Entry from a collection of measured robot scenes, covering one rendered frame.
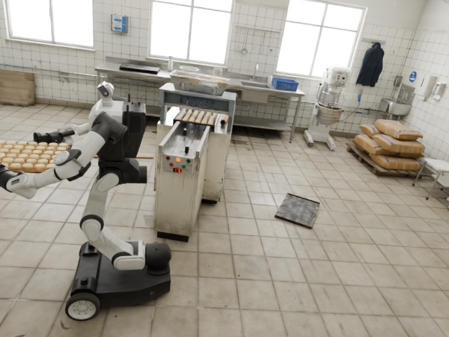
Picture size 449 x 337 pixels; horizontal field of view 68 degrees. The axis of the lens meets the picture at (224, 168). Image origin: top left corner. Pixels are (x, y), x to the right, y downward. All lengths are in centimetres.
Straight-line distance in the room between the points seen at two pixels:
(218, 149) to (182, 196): 75
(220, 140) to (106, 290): 171
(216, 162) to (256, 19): 349
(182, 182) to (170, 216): 35
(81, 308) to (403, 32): 656
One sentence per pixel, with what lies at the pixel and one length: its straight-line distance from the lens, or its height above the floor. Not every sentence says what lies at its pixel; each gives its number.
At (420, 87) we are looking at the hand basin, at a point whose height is 124.
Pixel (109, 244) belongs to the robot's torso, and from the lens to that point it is 238.
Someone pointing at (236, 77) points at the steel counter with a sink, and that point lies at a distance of 629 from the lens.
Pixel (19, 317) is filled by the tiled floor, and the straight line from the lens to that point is 262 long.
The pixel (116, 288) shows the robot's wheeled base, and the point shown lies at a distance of 243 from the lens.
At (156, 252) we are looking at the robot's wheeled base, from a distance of 243.
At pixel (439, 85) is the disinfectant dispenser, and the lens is 634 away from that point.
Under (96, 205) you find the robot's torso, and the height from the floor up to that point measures 71.
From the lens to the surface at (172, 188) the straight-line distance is 279.
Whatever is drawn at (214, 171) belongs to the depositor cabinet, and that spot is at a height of 42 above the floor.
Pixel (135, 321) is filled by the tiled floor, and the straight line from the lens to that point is 247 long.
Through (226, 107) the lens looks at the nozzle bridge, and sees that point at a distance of 329.
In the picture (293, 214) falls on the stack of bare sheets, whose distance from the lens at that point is 377.
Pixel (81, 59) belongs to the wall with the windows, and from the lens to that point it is 660.
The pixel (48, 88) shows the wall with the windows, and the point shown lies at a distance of 690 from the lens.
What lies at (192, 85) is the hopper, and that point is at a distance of 326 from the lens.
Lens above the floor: 187
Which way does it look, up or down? 24 degrees down
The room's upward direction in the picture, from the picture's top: 9 degrees clockwise
